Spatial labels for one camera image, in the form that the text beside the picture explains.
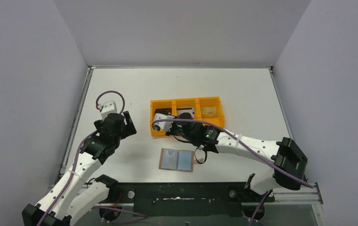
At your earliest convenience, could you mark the yellow three-compartment plastic bin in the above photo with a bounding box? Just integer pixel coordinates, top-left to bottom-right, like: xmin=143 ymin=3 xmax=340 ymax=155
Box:
xmin=150 ymin=96 xmax=226 ymax=138

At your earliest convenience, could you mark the tan leather card holder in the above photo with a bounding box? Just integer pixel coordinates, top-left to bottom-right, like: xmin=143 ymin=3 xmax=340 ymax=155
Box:
xmin=159 ymin=148 xmax=204 ymax=172

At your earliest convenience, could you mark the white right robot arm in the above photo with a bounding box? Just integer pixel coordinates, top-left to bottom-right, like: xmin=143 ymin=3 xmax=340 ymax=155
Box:
xmin=153 ymin=113 xmax=309 ymax=201

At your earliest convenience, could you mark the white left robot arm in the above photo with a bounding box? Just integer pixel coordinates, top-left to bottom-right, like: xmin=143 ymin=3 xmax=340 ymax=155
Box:
xmin=22 ymin=111 xmax=137 ymax=226

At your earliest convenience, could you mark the gold card in bin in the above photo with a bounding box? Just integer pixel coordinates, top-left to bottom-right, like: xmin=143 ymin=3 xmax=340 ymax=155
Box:
xmin=201 ymin=106 xmax=218 ymax=118

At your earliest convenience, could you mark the silver card in bin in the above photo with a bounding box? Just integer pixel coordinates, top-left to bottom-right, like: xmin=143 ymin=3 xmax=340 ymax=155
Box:
xmin=177 ymin=107 xmax=195 ymax=118

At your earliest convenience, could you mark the black card in bin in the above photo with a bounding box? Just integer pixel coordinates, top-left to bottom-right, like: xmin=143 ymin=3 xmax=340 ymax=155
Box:
xmin=154 ymin=108 xmax=172 ymax=115

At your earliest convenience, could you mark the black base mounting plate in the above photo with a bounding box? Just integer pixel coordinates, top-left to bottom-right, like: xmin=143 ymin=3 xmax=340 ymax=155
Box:
xmin=101 ymin=182 xmax=275 ymax=220

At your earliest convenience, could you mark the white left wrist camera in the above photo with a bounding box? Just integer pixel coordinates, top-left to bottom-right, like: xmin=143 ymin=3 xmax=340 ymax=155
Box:
xmin=99 ymin=100 xmax=118 ymax=120

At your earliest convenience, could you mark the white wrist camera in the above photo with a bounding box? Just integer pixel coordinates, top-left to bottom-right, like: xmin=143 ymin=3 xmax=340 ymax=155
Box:
xmin=152 ymin=113 xmax=175 ymax=132
xmin=99 ymin=100 xmax=118 ymax=120

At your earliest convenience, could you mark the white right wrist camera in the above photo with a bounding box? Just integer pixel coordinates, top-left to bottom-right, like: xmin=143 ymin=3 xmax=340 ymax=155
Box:
xmin=152 ymin=113 xmax=175 ymax=132

